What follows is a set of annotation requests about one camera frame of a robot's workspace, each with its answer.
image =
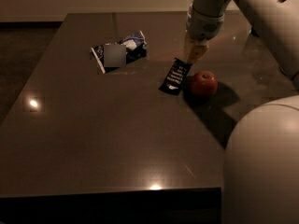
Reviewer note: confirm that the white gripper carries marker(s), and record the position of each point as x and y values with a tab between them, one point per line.
204	28

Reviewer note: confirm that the black rxbar chocolate wrapper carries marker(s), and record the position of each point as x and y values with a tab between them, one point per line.
174	80

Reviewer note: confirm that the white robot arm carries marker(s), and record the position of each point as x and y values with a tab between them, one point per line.
261	159

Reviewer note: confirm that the red apple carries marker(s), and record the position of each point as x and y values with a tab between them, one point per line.
204	84

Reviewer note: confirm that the blue white chip bag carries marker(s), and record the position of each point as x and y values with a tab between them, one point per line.
112	56

